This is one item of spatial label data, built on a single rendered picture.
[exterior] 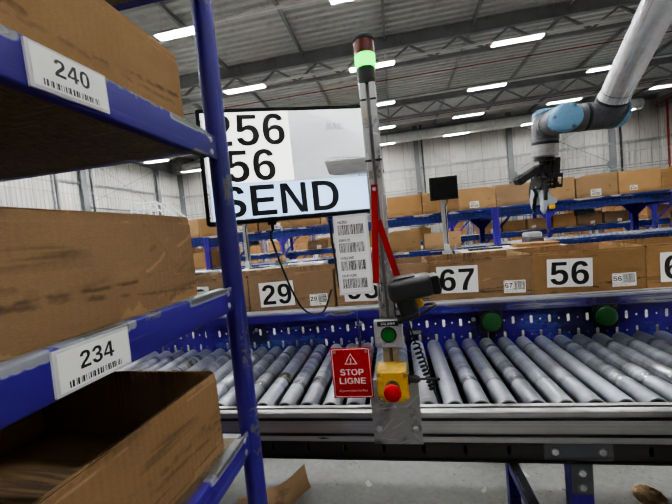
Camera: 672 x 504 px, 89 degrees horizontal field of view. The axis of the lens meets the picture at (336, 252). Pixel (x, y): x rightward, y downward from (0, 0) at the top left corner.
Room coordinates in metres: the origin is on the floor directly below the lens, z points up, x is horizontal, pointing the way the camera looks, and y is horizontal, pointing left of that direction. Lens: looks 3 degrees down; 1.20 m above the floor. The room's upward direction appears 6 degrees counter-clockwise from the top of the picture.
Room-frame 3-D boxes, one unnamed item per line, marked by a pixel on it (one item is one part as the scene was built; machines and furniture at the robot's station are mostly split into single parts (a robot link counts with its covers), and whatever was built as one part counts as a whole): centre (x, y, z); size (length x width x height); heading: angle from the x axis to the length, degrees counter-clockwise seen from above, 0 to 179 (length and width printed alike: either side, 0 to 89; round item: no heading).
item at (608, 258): (1.44, -0.97, 0.96); 0.39 x 0.29 x 0.17; 80
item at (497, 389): (1.07, -0.43, 0.72); 0.52 x 0.05 x 0.05; 170
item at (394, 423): (0.85, -0.11, 1.11); 0.12 x 0.05 x 0.88; 80
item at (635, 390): (1.02, -0.75, 0.72); 0.52 x 0.05 x 0.05; 170
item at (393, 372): (0.79, -0.14, 0.84); 0.15 x 0.09 x 0.07; 80
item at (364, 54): (0.85, -0.11, 1.62); 0.05 x 0.05 x 0.06
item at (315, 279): (1.64, 0.19, 0.96); 0.39 x 0.29 x 0.17; 80
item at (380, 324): (0.82, -0.11, 0.95); 0.07 x 0.03 x 0.07; 80
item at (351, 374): (0.84, -0.04, 0.85); 0.16 x 0.01 x 0.13; 80
